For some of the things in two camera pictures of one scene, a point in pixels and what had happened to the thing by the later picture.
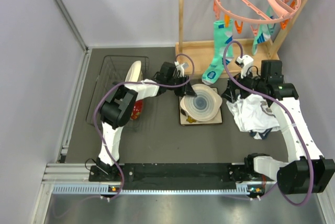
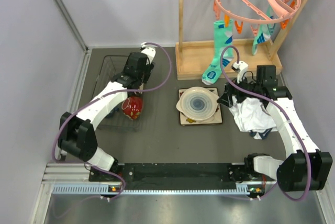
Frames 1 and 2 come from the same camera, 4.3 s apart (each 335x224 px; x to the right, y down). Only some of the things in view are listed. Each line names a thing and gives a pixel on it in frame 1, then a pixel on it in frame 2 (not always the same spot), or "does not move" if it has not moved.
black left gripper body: x=178 y=80 -> x=145 y=74
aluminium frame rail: x=74 y=178 does not move
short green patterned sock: x=265 y=30 does not move
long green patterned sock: x=223 y=55 does not move
